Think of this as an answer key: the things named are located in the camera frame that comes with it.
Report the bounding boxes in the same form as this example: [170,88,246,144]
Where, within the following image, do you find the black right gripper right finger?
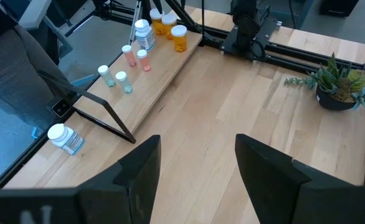
[235,133,363,224]

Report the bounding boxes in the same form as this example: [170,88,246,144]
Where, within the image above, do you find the green pill bottle white cap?
[115,71,133,95]

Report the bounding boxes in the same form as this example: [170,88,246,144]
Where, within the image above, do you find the black aluminium table frame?
[0,0,365,190]

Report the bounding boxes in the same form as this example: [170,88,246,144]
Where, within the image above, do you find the white melatonin bottle blue label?
[47,123,86,156]

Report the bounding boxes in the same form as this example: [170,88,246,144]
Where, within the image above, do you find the small potted green plant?
[283,52,365,113]

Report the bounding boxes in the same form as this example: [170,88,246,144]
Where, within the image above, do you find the orange pill bottle white cap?
[161,14,178,40]
[149,8,165,36]
[170,24,188,53]

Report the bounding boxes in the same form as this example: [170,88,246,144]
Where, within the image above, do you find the white aluminium bracket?
[128,0,143,46]

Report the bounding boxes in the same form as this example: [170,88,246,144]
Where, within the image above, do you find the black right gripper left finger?
[78,134,162,224]

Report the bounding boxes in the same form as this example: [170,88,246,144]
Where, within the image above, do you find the black shelf divider frame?
[38,70,136,144]

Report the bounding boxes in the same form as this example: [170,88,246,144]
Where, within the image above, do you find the small black webcam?
[50,98,73,118]

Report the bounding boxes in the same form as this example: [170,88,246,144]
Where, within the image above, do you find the small white caps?
[97,65,116,88]

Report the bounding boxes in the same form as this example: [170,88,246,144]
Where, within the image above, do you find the grey fabric chair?
[0,7,74,131]

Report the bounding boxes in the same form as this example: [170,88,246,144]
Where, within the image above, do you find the black rectangular case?
[318,0,360,17]

